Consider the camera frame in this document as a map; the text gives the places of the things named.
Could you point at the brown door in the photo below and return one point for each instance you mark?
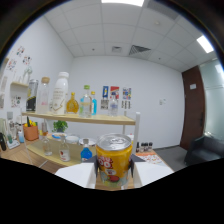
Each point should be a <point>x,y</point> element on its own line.
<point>192,106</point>

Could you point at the red wall poster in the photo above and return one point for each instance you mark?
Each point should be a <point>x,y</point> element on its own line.
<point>114,92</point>

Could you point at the two-tier wooden shelf rack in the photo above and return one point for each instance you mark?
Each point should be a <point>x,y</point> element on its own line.
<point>83,119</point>

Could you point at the ceiling air vent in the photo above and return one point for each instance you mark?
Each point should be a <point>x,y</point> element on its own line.
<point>139,50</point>

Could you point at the blue wall poster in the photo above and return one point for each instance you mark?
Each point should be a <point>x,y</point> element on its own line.
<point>105,96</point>

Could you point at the white bowl with blue rim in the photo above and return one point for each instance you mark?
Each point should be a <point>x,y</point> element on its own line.
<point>59,136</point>

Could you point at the green potted plant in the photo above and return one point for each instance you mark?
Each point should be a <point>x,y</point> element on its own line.
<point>60,126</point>

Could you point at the small dark bottle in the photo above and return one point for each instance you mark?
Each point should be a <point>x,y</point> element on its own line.
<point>138,148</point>
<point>150,146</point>
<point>144,147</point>

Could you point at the clear water bottle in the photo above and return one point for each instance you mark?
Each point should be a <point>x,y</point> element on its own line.
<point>113,106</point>

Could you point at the blue liquid bottle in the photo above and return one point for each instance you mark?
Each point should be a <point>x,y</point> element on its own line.
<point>86,154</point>

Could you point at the clear bottle with green cap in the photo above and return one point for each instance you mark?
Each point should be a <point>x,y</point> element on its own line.
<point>85,105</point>

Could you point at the round amber bottle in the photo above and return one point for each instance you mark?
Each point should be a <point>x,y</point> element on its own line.
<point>72,106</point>

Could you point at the white figurine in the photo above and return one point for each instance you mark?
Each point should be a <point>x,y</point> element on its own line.
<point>27,75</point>

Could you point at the patterned paper mat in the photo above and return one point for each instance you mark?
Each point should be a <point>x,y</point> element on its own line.
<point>150,158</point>

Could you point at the blue bottle with yellow cap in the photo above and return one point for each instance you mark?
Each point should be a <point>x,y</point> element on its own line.
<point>94,105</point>

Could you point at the tall black and yellow can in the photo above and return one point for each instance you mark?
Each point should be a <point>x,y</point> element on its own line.
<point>32,96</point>

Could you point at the large white bottle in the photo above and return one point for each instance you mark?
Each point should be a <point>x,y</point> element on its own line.
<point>60,95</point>

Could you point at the ceiling light panel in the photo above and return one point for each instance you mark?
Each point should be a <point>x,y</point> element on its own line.
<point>123,2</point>
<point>205,44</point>

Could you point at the black chair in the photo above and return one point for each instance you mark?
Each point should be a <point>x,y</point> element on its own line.
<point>205,150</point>

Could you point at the yellow drink can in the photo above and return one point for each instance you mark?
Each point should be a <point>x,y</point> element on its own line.
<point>114,160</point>

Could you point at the wooden wall shelf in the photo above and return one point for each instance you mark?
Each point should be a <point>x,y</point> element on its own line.
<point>19,84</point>

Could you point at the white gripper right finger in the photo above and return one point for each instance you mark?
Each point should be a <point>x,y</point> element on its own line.
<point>150,171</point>

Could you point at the colourful wall poster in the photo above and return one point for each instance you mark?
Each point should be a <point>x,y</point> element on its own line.
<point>126,97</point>

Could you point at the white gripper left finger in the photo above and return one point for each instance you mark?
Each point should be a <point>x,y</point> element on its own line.
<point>78,173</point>

